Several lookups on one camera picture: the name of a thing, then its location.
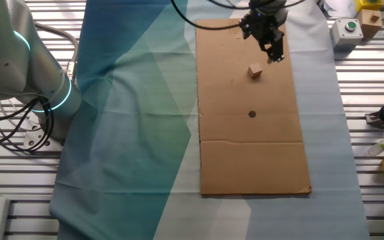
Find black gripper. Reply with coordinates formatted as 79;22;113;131
238;8;288;65

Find small wooden cube block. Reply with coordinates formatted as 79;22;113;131
247;62;263;80

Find clear tape strip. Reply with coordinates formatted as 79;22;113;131
227;19;245;40

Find grey box green button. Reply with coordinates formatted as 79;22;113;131
331;18;364;53

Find white paper sheet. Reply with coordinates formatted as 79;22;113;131
318;0;358;18

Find wooden box with hole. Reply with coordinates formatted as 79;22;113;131
355;9;383;39

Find brown cardboard sheet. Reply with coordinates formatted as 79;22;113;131
195;18;313;196

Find blue green patterned cloth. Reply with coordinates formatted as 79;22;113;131
48;0;371;240

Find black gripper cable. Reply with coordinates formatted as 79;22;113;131
170;0;308;31

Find yellow switch box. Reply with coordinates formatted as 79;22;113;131
354;0;384;13

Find grey cable conduit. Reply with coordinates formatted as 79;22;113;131
33;21;79;83

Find black cable bundle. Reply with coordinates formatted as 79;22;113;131
0;96;55;155

